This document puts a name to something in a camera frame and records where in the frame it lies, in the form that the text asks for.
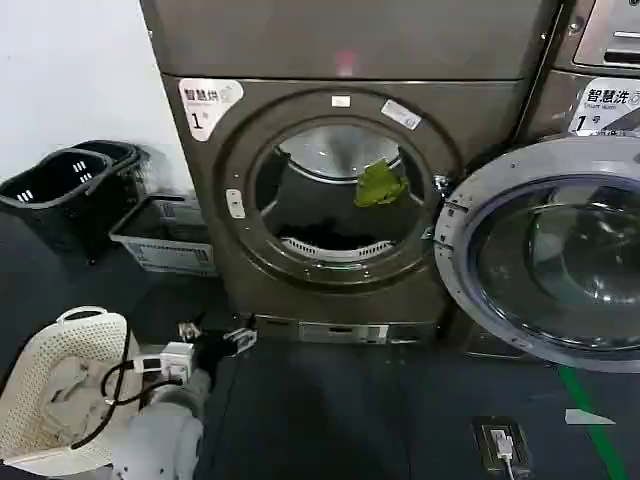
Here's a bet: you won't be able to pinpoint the grey dryer with round opening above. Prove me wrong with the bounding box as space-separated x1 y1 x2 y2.
159 73 527 347

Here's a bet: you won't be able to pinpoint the white perforated laundry basket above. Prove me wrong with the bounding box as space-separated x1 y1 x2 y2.
0 305 140 464

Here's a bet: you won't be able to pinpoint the metal floor socket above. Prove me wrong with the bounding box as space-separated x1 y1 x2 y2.
471 416 534 476

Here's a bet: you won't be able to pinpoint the green floor tape line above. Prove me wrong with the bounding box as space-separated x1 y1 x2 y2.
553 366 632 480

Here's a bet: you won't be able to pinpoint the round glass dryer door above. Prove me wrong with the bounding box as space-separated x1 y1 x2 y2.
433 135 640 374

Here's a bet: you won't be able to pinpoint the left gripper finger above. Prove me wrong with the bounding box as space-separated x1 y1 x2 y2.
177 310 207 342
224 313 259 355

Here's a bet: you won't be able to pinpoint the white floor label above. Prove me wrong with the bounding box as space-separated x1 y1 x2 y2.
564 408 617 427

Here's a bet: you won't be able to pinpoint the white plug with cable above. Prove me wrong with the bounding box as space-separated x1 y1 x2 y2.
486 428 520 480

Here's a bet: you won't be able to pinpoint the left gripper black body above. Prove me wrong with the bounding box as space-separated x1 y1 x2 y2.
191 329 237 375

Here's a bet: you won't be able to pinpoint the green garment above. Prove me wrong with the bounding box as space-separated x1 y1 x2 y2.
353 159 408 209

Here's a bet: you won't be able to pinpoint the grey washer with label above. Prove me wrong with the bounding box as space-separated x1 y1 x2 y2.
462 67 640 362

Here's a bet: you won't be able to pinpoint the beige clothes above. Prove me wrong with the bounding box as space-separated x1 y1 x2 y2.
38 355 147 437

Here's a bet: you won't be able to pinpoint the large black plastic basket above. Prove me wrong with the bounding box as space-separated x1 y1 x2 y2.
0 148 121 264

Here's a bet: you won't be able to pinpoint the grey upper machine with panel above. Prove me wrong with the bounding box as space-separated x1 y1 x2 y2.
551 0 640 72

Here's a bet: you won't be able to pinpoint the grey slotted plastic crate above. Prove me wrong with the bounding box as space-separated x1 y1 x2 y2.
108 193 220 278

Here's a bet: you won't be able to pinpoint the grey stacked upper dryer unit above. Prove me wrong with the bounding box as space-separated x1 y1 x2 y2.
138 0 557 82

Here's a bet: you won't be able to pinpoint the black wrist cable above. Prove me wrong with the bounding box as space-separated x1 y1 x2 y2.
71 358 182 451

